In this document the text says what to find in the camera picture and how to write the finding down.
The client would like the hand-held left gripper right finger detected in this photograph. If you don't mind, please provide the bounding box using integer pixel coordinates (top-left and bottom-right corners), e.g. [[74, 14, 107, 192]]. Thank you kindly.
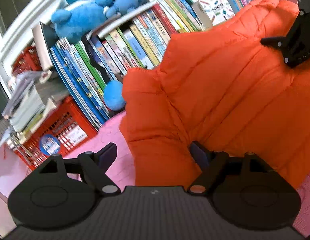
[[186, 141, 283, 197]]

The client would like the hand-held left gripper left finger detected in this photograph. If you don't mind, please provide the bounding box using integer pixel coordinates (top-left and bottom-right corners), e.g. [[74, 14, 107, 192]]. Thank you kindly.
[[25, 142, 121, 197]]

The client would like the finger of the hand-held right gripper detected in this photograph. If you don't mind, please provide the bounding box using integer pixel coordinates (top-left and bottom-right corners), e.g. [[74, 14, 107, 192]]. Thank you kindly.
[[260, 37, 292, 53]]

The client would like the orange puffer jacket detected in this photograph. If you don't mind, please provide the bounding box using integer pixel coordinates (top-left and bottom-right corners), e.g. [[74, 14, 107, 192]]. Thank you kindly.
[[119, 0, 310, 189]]

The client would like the red plastic crate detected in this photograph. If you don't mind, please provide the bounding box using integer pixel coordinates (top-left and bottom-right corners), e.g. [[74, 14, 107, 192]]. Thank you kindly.
[[13, 95, 98, 170]]

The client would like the blue plush ball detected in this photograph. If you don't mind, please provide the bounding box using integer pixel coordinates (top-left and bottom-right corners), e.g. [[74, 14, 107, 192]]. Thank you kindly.
[[103, 80, 126, 110]]

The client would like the white pencil print box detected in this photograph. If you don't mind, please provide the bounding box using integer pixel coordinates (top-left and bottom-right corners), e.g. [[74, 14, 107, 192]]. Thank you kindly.
[[191, 0, 236, 30]]

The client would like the row of tall blue books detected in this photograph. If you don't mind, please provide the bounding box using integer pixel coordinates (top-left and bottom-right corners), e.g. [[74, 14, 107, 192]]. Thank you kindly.
[[50, 37, 113, 130]]

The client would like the stack of papers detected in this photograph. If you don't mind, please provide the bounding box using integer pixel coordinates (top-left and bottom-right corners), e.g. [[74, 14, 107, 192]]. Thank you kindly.
[[2, 71, 63, 133]]

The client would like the row of green white books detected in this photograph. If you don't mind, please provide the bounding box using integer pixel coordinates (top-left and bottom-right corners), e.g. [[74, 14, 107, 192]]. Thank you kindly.
[[145, 0, 220, 34]]

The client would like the row of colourful children's books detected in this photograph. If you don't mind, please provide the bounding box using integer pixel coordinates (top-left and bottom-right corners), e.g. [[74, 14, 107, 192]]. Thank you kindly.
[[90, 2, 175, 75]]

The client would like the small red plastic basket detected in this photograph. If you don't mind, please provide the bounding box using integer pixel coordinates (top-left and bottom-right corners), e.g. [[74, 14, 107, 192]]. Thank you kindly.
[[11, 46, 43, 74]]

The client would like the beige leaning board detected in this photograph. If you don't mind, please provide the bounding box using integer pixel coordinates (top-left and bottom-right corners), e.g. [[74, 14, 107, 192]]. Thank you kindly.
[[32, 21, 55, 71]]

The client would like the large blue plush toy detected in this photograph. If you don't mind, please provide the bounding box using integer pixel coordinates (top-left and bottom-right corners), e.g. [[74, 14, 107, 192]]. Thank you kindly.
[[50, 2, 109, 44]]

